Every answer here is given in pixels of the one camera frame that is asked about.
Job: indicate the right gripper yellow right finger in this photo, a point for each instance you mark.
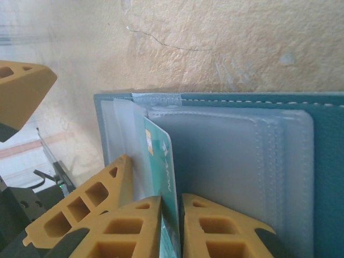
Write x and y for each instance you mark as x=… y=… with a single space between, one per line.
x=215 y=236

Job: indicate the blue leather card holder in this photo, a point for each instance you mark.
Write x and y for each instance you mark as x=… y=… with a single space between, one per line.
x=328 y=161

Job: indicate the green card with chip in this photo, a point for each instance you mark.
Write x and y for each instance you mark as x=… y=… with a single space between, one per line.
x=164 y=166

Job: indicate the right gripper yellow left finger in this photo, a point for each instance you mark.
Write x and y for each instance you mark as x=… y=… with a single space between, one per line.
x=126 y=233

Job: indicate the translucent striped enclosure panel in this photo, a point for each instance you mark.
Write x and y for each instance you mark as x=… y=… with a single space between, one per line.
x=16 y=161

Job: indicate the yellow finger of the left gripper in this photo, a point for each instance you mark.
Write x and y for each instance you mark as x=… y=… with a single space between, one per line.
x=24 y=91
x=80 y=204

